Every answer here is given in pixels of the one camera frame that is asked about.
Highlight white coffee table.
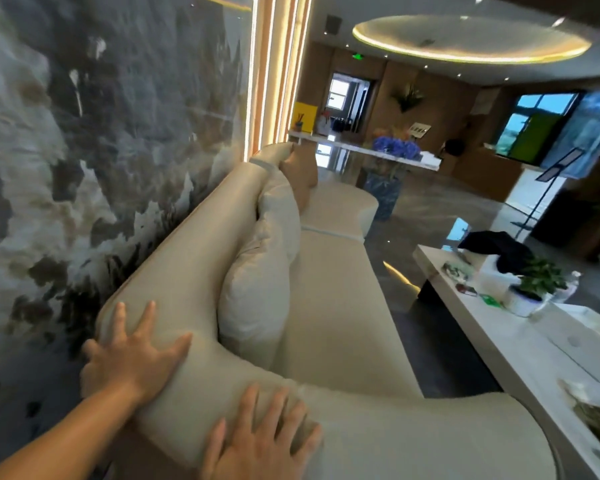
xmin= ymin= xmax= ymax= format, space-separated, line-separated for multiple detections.
xmin=412 ymin=243 xmax=600 ymax=480

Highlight large cream cushion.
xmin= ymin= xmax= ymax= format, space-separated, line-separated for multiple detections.
xmin=217 ymin=215 xmax=302 ymax=371

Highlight clear water bottle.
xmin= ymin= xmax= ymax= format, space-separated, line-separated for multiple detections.
xmin=554 ymin=271 xmax=582 ymax=303

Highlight black sign stand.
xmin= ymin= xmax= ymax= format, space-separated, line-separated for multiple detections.
xmin=509 ymin=147 xmax=586 ymax=241

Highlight person's left forearm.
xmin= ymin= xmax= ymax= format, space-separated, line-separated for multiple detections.
xmin=0 ymin=381 xmax=147 ymax=480

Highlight green potted plant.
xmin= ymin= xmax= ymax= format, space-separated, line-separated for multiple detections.
xmin=504 ymin=259 xmax=569 ymax=318

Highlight person's left hand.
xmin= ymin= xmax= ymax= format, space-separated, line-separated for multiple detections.
xmin=80 ymin=301 xmax=193 ymax=405

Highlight printed magazine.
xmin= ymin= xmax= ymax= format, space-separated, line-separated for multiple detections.
xmin=558 ymin=379 xmax=600 ymax=478

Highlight long white console table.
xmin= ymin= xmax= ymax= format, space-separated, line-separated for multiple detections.
xmin=288 ymin=130 xmax=441 ymax=172

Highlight large landscape picture panel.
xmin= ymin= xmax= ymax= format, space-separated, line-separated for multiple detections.
xmin=540 ymin=90 xmax=600 ymax=179

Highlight wall display screen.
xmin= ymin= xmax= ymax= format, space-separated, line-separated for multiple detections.
xmin=494 ymin=92 xmax=581 ymax=164

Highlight tan brown cushion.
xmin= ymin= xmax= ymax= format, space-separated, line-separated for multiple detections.
xmin=279 ymin=144 xmax=319 ymax=211

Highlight blue flower bunch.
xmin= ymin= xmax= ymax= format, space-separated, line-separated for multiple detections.
xmin=372 ymin=135 xmax=423 ymax=161

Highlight person's right hand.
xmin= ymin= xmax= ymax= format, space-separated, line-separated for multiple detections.
xmin=199 ymin=384 xmax=324 ymax=480

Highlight small cream cushion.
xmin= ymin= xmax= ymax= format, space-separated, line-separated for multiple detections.
xmin=256 ymin=170 xmax=302 ymax=263

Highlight wall green plant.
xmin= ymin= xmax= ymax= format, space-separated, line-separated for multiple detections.
xmin=391 ymin=84 xmax=426 ymax=113

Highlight white tissue box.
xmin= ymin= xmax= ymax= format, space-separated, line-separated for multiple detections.
xmin=476 ymin=255 xmax=522 ymax=301

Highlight cream leather sofa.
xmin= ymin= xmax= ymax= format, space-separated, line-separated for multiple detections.
xmin=96 ymin=142 xmax=559 ymax=480

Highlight white flat box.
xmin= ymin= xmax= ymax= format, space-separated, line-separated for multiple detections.
xmin=529 ymin=302 xmax=600 ymax=386

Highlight vertical wall light strips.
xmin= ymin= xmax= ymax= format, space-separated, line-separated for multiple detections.
xmin=243 ymin=0 xmax=314 ymax=163

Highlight green white packet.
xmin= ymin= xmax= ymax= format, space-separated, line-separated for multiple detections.
xmin=441 ymin=263 xmax=475 ymax=284

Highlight oval ceiling ring light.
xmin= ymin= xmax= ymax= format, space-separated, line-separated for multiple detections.
xmin=351 ymin=14 xmax=594 ymax=65

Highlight doorway with window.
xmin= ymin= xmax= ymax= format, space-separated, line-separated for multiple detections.
xmin=326 ymin=72 xmax=371 ymax=133

